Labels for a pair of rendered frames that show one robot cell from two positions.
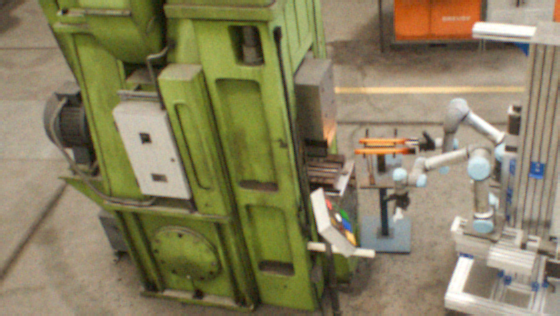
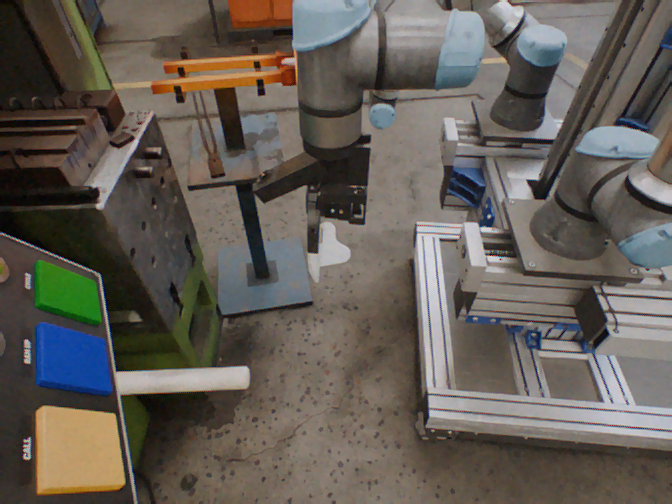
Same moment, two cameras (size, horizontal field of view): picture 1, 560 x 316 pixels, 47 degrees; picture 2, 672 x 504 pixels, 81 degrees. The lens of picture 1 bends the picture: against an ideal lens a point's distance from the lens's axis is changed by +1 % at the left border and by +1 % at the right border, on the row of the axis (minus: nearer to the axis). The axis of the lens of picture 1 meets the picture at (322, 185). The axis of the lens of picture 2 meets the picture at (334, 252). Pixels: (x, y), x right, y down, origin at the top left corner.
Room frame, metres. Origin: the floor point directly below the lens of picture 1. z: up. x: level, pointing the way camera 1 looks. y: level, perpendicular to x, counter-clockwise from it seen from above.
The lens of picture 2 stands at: (2.53, -0.29, 1.39)
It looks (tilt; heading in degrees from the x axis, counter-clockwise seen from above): 47 degrees down; 336
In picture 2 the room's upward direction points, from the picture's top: straight up
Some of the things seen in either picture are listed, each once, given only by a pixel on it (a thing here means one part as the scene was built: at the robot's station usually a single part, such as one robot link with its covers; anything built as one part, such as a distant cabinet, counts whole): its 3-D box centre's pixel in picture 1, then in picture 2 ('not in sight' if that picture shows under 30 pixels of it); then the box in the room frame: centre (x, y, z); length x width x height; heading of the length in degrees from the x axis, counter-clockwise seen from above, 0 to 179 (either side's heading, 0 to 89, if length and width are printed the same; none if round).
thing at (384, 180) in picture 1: (382, 170); (236, 147); (3.72, -0.46, 0.67); 0.40 x 0.30 x 0.02; 168
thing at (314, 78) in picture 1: (298, 94); not in sight; (3.48, 0.07, 1.56); 0.42 x 0.39 x 0.40; 69
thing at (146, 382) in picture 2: (341, 249); (141, 382); (3.01, -0.07, 0.62); 0.44 x 0.05 x 0.05; 69
